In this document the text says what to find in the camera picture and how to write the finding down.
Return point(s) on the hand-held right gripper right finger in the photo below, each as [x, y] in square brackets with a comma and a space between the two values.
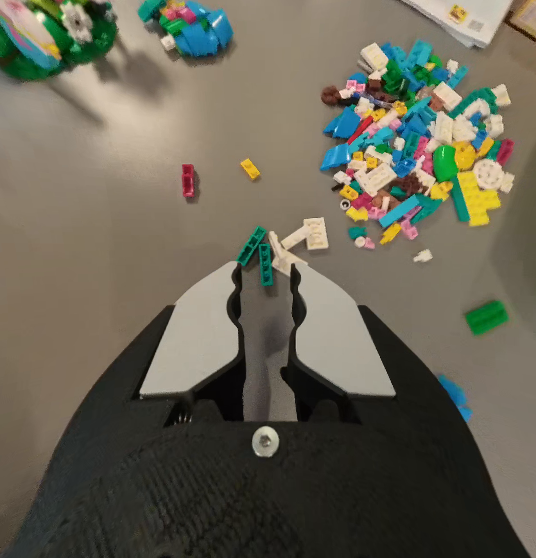
[337, 344]

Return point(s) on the magenta lego brick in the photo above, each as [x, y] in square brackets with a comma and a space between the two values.
[188, 179]

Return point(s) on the long white lego plate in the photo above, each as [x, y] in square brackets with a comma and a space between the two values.
[280, 258]

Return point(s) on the short teal lego brick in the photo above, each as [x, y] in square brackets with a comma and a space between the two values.
[266, 265]

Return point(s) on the long teal lego brick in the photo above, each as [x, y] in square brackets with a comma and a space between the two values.
[251, 245]

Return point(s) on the tiny white lego piece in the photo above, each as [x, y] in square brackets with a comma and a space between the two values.
[423, 256]

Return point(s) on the narrow white lego plate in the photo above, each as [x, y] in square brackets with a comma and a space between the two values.
[294, 239]

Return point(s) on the green lego plate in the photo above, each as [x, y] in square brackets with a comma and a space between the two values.
[485, 317]

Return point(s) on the blue lego model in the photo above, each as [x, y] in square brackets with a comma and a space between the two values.
[198, 32]

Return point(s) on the printed cardboard box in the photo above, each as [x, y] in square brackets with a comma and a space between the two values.
[531, 17]

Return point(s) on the blue lego brick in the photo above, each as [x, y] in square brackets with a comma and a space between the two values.
[456, 396]

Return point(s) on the white instruction booklet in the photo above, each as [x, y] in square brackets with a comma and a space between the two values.
[464, 19]

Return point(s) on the wide white lego plate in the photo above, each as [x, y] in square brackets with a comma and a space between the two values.
[316, 233]

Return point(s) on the pile of mixed lego bricks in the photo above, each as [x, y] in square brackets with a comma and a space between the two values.
[424, 130]

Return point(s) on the small yellow lego plate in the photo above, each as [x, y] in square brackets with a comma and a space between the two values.
[250, 168]

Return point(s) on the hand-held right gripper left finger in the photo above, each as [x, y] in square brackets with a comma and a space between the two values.
[198, 340]

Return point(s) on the green round lego model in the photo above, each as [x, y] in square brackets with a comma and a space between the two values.
[28, 52]

